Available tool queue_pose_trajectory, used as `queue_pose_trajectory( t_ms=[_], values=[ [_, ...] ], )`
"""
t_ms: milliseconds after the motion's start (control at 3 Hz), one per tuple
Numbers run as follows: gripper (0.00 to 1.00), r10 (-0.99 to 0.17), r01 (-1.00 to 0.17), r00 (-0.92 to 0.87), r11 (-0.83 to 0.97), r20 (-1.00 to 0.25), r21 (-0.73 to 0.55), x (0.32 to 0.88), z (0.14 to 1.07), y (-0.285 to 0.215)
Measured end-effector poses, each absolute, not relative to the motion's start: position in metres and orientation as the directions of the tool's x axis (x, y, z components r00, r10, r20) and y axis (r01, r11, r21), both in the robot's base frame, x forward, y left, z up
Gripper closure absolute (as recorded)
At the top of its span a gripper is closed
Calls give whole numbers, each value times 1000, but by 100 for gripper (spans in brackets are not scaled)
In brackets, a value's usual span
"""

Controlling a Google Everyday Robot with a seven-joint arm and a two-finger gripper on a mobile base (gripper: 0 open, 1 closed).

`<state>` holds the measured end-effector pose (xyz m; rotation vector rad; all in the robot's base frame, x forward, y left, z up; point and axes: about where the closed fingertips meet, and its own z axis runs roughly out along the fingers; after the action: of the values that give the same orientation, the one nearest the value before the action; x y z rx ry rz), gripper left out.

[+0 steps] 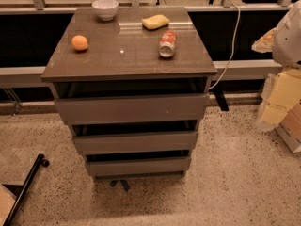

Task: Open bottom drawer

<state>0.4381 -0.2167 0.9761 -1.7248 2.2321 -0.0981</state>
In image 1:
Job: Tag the red soda can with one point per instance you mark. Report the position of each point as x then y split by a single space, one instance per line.
167 44

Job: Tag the orange fruit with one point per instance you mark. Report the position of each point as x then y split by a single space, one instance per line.
79 43

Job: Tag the grey bottom drawer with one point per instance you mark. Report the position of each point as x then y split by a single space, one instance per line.
144 166

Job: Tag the grey drawer cabinet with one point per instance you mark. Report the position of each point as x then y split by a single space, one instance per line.
123 60

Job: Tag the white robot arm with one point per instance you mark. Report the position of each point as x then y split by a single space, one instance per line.
284 41

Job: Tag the grey top drawer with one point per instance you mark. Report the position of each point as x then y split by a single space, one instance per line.
132 109

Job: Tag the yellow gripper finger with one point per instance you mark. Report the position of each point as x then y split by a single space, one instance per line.
265 43

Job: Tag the yellow sponge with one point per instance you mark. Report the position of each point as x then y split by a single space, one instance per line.
155 22

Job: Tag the blue tape cross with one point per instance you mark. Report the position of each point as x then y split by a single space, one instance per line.
123 183

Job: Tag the black metal frame leg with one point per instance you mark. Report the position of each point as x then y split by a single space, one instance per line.
19 191

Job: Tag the grey middle drawer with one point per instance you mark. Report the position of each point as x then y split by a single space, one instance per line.
136 143

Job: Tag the grey drawer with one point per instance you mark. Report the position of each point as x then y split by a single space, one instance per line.
136 143
144 166
132 109

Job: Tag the cardboard box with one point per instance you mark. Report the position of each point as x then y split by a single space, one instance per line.
280 108

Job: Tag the white ceramic bowl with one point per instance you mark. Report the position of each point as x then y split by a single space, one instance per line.
106 9

